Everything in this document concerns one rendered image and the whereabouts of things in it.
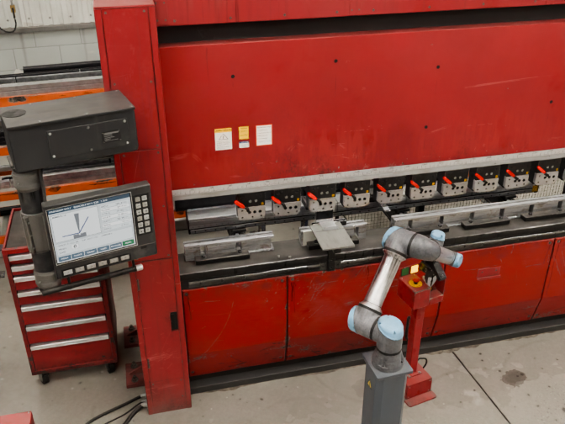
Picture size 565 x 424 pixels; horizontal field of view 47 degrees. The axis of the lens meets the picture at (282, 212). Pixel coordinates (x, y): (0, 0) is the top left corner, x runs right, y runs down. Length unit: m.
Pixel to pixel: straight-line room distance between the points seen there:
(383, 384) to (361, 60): 1.57
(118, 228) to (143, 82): 0.65
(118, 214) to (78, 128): 0.42
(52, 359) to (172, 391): 0.77
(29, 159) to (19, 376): 2.04
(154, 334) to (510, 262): 2.18
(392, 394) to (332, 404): 0.89
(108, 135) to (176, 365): 1.53
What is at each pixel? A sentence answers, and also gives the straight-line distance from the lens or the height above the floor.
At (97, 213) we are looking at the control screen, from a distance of 2.88.
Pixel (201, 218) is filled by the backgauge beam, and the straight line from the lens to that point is 3.84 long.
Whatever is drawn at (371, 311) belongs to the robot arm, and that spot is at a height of 1.01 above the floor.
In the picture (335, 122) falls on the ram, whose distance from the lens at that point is 3.46.
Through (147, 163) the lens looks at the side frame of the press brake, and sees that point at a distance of 3.12.
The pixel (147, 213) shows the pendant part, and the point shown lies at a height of 1.46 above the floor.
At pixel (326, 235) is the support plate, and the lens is 3.62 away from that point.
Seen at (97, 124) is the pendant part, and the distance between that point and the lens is 2.75.
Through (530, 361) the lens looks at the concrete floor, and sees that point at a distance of 4.58.
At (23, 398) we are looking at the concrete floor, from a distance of 4.34.
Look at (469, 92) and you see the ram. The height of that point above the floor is 1.72.
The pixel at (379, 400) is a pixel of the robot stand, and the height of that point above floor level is 0.62.
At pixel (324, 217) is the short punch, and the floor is 1.04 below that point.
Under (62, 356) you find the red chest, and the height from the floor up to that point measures 0.23.
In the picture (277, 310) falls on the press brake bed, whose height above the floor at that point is 0.54.
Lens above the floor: 2.87
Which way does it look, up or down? 29 degrees down
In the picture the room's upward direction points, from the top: straight up
